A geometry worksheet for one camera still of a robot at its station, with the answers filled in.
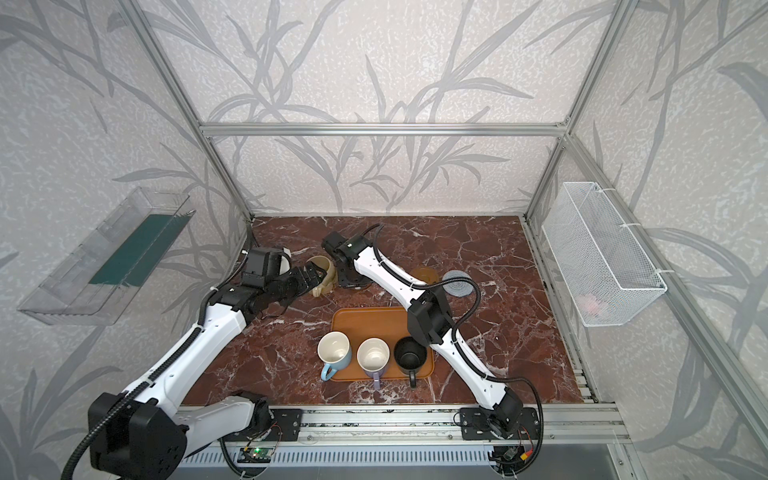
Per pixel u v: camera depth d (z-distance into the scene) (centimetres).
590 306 73
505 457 76
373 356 84
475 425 75
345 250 69
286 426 74
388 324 95
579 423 75
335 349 83
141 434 38
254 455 71
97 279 63
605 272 61
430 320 62
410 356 84
